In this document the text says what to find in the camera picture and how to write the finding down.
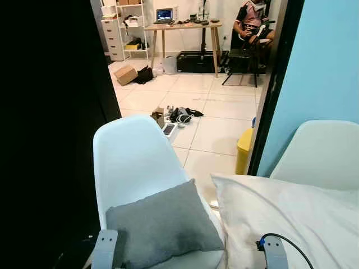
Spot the large pale pillow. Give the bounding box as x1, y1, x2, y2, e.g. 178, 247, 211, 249
210, 173, 359, 269

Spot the white plastic chair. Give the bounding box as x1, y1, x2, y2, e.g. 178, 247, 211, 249
93, 115, 226, 269
269, 119, 359, 191

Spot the black chair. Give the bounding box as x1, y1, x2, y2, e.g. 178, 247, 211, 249
223, 22, 270, 87

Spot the grey pillow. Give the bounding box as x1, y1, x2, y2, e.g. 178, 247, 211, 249
105, 179, 225, 269

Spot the yellow bin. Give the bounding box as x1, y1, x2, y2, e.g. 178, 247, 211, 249
236, 128, 254, 175

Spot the seated person pink shirt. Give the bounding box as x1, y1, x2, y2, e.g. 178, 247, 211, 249
233, 0, 275, 45

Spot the dark shoes heap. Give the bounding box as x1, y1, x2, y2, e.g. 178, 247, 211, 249
167, 106, 204, 127

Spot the long black equipment case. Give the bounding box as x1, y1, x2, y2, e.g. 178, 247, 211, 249
176, 50, 229, 73

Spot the white flat box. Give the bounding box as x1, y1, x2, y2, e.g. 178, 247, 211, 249
162, 122, 178, 137

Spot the small open cardboard box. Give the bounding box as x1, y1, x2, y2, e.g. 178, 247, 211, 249
150, 108, 165, 128

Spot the wooden desk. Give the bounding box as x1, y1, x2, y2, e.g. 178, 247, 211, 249
144, 21, 223, 78

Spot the black bag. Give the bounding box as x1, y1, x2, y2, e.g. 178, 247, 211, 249
134, 66, 155, 85

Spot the open laptop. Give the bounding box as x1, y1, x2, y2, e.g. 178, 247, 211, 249
155, 8, 174, 24

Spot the closed cardboard box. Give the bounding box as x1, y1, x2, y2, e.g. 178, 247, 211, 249
114, 65, 139, 86

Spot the white shelf rack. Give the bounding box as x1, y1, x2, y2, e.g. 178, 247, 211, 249
115, 0, 149, 61

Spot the white drawer unit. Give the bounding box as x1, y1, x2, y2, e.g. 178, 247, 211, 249
102, 17, 125, 61

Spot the tall black panel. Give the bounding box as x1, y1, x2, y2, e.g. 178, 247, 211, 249
0, 0, 121, 269

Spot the black door frame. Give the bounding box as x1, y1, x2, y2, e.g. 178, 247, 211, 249
247, 0, 306, 175

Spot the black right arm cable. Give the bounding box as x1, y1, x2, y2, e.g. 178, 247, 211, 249
261, 233, 315, 269

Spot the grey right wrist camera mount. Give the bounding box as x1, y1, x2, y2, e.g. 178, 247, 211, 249
257, 235, 289, 269

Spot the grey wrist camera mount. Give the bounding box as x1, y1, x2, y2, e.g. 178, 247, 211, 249
257, 235, 289, 269
91, 229, 119, 269

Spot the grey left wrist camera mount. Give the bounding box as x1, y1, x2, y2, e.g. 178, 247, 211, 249
91, 229, 119, 269

